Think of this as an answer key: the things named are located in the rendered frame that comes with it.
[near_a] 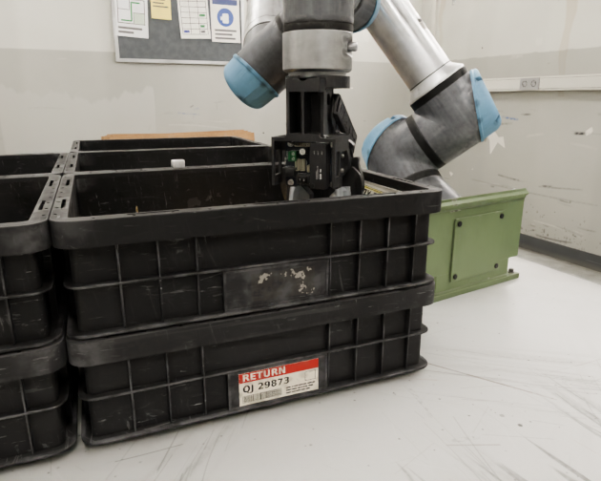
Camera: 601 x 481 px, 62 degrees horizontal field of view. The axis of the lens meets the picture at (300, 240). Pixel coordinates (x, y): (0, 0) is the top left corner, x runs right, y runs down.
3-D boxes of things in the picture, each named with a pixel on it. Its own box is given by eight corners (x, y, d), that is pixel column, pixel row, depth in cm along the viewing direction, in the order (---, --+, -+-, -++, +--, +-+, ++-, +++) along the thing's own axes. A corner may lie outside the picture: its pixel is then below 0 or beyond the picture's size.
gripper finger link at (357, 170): (327, 223, 60) (316, 150, 58) (331, 219, 61) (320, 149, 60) (366, 219, 58) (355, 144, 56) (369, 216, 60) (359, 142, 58)
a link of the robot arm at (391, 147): (398, 209, 105) (370, 157, 109) (455, 172, 99) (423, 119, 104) (373, 198, 95) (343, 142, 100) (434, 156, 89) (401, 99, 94)
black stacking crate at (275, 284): (329, 231, 85) (331, 164, 82) (439, 291, 59) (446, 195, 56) (74, 259, 71) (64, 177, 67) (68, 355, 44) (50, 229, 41)
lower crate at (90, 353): (329, 292, 88) (330, 225, 85) (434, 376, 62) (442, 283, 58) (82, 330, 74) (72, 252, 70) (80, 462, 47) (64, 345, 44)
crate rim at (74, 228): (331, 175, 83) (331, 159, 82) (447, 211, 56) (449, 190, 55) (65, 191, 68) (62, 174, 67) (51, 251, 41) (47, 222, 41)
